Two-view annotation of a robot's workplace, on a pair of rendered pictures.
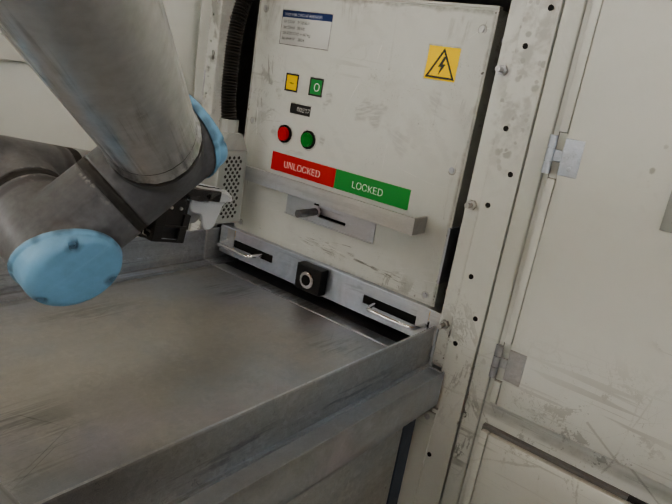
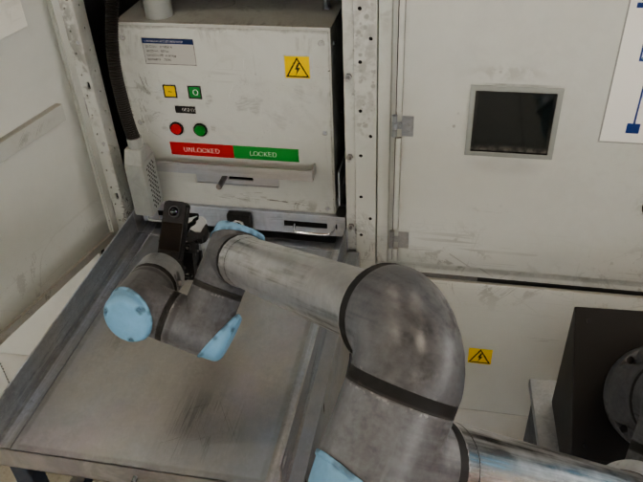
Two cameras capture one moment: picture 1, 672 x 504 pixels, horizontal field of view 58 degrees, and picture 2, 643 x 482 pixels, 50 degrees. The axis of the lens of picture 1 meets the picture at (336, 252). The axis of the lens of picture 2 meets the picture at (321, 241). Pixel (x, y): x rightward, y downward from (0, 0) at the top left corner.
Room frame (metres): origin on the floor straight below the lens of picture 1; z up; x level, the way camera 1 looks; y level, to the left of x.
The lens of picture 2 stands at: (-0.33, 0.43, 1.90)
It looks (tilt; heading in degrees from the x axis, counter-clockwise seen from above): 37 degrees down; 336
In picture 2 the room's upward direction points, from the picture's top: 3 degrees counter-clockwise
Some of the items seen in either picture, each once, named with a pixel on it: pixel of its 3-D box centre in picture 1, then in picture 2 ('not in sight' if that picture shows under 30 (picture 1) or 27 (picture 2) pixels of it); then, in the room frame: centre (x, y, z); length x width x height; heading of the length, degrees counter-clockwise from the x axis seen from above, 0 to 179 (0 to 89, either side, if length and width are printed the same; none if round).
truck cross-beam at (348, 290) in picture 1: (323, 275); (243, 213); (1.10, 0.02, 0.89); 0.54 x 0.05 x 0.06; 54
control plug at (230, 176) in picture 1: (224, 177); (144, 177); (1.16, 0.24, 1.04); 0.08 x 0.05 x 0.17; 144
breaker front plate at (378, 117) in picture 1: (339, 143); (230, 128); (1.09, 0.03, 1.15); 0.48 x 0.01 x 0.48; 54
